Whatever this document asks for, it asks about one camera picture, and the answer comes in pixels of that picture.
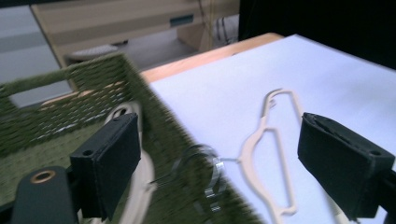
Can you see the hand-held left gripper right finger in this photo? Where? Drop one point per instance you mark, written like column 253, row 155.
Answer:
column 342, row 161

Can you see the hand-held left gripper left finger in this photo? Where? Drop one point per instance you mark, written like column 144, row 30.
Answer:
column 106, row 161

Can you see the beige clothes hanger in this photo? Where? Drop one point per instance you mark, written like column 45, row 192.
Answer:
column 249, row 149
column 144, row 186

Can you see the green woven basket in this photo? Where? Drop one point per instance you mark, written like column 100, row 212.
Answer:
column 174, row 124

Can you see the white sheet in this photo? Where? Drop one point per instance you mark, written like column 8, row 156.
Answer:
column 280, row 68

